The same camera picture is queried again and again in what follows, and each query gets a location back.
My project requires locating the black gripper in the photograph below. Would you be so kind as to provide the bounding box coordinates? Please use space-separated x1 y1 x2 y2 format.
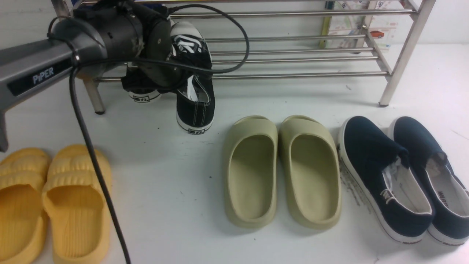
137 4 183 89

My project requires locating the black canvas sneaker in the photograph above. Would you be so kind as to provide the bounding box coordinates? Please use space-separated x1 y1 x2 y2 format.
170 22 215 135
121 62 161 103

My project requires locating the stainless steel shoe rack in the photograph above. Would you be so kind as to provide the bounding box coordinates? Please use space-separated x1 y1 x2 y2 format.
51 0 438 115

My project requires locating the left navy slip-on shoe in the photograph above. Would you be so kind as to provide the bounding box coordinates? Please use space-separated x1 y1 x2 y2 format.
337 116 435 244

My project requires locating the navy slip-on shoe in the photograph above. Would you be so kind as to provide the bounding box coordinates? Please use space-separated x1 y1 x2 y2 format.
388 116 469 247
337 116 435 244

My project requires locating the right navy slip-on shoe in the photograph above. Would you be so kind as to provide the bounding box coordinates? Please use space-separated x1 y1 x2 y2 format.
388 116 469 247

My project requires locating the left beige slipper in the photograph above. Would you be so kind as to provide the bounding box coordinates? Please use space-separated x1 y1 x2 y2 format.
222 115 278 229

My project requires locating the beige slipper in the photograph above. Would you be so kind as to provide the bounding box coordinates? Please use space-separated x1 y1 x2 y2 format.
279 115 342 230
222 115 278 229

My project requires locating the right yellow slipper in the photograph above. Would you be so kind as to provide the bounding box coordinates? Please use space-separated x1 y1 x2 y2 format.
42 145 111 264

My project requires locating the yellow slipper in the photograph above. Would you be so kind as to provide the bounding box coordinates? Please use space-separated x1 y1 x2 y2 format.
0 148 50 264
42 145 111 264

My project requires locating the right beige slipper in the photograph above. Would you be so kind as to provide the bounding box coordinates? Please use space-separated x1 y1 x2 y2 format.
279 115 342 230

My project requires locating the white colourful printed box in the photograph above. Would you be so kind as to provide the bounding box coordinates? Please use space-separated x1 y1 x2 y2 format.
320 0 405 51

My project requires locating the left yellow slipper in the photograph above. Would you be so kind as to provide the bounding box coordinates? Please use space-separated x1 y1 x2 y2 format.
0 148 50 264

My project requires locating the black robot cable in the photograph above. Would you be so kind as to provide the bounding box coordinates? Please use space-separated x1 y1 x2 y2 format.
47 3 250 264

